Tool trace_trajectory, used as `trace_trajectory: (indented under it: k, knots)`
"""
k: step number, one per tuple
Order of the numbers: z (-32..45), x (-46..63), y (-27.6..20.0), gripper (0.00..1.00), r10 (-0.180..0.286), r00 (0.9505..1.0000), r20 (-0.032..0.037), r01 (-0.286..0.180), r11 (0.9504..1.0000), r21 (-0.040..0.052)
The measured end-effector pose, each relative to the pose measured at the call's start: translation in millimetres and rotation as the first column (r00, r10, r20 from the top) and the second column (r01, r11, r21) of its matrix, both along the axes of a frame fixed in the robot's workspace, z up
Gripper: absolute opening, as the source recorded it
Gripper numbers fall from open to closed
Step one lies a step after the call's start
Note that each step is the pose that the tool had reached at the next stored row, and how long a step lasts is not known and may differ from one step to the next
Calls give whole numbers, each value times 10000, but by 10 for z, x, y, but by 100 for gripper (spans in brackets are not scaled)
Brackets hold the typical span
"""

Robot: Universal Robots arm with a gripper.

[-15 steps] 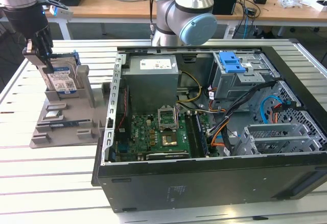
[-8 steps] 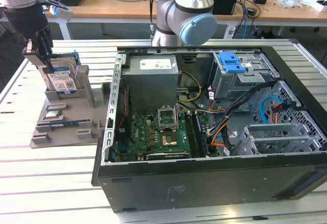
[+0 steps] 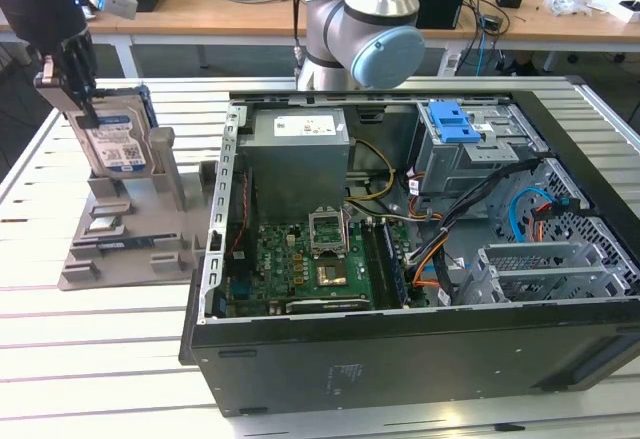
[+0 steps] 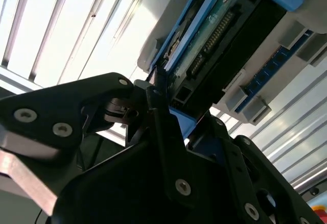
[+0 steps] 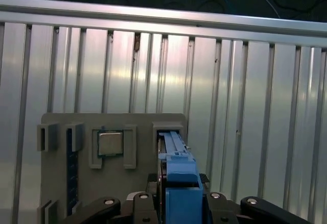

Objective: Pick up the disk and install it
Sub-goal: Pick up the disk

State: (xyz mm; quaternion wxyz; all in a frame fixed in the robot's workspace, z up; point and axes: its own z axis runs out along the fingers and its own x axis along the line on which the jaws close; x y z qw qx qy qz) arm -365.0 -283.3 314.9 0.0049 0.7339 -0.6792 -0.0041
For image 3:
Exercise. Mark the CPU socket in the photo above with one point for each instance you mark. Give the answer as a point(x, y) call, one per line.
point(333, 274)

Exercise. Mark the black power adapter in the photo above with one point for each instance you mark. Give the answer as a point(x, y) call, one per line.
point(492, 24)

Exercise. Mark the green motherboard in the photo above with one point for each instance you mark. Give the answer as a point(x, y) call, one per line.
point(280, 259)

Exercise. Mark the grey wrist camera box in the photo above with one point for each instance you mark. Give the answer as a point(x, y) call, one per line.
point(117, 4)

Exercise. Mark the black PC case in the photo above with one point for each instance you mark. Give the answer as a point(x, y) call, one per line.
point(400, 359)

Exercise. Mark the grey power supply unit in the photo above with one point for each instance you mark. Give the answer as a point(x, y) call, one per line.
point(295, 169)

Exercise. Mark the black graphics card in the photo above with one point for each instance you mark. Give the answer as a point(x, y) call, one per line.
point(325, 305)

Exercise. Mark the grey parts rack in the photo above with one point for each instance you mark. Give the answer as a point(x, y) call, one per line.
point(140, 219)

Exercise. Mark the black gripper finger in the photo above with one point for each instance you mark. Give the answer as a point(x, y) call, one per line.
point(80, 74)
point(50, 89)

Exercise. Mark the silver CPU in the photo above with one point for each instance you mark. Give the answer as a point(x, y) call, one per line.
point(104, 224)

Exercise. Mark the hard disk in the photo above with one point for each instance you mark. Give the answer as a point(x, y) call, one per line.
point(120, 144)

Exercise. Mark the white and black box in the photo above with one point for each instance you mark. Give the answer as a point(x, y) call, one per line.
point(612, 8)

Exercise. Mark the metal locking lever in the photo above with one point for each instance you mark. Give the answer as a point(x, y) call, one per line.
point(346, 229)

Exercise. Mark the blue plastic drive latch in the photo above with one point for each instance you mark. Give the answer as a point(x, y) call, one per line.
point(452, 124)

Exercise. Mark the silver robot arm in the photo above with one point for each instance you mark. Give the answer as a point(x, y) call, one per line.
point(370, 4)

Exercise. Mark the white power strip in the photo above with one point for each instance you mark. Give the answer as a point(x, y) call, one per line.
point(451, 63)

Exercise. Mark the black RAM slot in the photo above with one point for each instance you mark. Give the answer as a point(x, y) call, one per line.
point(375, 264)

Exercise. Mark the RAM stick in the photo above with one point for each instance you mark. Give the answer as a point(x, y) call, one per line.
point(395, 264)
point(125, 244)

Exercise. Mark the metal drive cage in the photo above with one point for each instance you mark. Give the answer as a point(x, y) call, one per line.
point(450, 171)

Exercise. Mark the short wooden desk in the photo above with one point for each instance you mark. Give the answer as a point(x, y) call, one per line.
point(110, 21)

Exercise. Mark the long wooden desk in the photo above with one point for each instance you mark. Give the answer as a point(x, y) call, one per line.
point(200, 19)

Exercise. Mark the metal disk bay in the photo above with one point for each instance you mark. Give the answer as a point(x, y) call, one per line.
point(530, 271)

